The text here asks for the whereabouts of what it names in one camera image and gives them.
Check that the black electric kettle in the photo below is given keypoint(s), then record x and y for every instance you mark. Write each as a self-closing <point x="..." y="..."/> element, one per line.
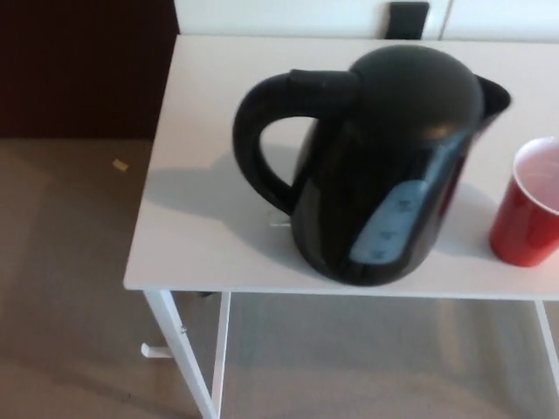
<point x="384" y="144"/>

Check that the black rectangular wall plate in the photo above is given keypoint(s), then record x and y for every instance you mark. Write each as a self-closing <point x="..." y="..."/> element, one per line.
<point x="406" y="19"/>

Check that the white metal-frame table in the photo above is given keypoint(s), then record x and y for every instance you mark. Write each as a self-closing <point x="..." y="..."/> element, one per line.
<point x="196" y="174"/>

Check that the red plastic cup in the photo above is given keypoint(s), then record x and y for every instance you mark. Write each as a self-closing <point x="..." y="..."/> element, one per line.
<point x="524" y="227"/>

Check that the small yellow paper scrap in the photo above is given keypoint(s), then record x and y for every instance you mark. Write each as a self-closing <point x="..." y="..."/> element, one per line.
<point x="120" y="164"/>

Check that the dark brown cabinet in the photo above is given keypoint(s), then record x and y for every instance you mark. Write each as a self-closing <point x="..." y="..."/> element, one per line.
<point x="87" y="65"/>

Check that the white cabinet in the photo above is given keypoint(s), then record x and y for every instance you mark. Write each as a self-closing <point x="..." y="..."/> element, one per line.
<point x="284" y="17"/>

